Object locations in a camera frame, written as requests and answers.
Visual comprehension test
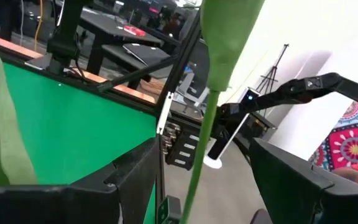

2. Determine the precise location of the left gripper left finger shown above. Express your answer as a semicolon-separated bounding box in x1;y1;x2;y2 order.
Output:
72;138;161;224

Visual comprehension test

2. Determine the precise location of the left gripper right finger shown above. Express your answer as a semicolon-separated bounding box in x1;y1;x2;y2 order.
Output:
249;138;335;224

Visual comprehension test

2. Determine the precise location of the black multi-port hub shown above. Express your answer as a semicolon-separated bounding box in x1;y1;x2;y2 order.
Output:
162;123;211;171

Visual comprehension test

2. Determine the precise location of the white-based standing device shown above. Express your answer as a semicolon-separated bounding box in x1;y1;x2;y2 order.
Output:
203;86;260;170

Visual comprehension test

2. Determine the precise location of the colourful mandala fabric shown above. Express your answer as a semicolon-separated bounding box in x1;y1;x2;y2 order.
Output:
308;70;358;172

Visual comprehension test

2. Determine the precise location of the green table mat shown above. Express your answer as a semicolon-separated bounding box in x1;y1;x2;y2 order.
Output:
0;52;158;224

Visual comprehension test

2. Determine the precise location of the black tripod stand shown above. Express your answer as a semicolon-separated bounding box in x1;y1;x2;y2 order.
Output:
255;43;290;100

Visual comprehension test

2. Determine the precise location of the dark closed laptop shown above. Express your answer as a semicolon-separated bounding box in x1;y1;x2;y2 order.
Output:
122;42;171;67

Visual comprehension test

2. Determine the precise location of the grey office chair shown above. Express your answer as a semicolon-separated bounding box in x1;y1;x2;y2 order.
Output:
175;39;213;108

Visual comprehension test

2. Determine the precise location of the red flat object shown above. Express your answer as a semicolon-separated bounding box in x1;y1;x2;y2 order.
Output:
122;25;147;37

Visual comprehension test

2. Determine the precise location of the black desk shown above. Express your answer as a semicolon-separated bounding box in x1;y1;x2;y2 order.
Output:
79;9;167;75

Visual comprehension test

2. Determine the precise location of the white frame bracket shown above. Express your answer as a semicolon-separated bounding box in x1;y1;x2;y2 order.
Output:
156;91;174;136

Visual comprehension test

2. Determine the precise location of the yellow hanging cable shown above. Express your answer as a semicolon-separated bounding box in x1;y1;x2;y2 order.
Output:
34;0;45;52

